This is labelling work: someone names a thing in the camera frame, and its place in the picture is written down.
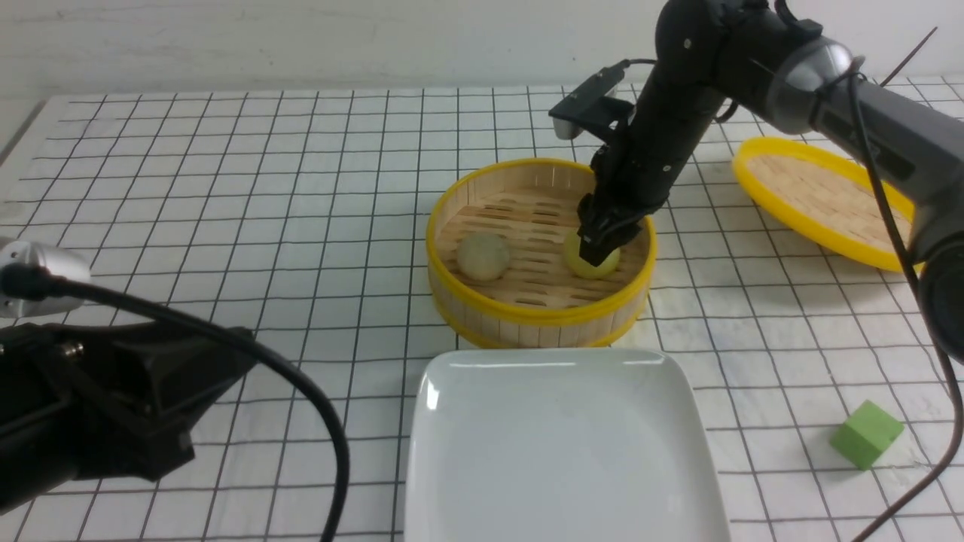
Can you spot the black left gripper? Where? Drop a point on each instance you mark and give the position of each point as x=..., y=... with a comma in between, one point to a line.
x=135, y=394

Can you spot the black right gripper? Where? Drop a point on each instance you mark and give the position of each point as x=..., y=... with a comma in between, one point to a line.
x=633, y=178

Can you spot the beige steamed bun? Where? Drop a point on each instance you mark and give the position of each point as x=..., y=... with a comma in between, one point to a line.
x=483, y=256

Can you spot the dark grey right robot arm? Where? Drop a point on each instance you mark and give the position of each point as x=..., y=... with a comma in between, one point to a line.
x=760, y=57

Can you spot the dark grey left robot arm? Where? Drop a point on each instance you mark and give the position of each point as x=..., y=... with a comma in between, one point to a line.
x=42, y=284

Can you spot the white square plate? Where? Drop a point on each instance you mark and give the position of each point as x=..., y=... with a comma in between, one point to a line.
x=560, y=444

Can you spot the yellow-rimmed bamboo steamer basket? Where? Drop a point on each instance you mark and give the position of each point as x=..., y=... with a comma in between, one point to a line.
x=537, y=302

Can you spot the yellow-rimmed bamboo steamer lid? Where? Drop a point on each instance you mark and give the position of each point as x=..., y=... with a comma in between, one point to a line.
x=823, y=197

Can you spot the white grid-patterned tablecloth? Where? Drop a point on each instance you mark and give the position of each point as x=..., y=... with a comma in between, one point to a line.
x=302, y=214

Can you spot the green foam cube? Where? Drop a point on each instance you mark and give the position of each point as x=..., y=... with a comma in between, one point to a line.
x=866, y=435

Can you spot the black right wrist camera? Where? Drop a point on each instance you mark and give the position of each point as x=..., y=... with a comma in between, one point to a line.
x=593, y=107

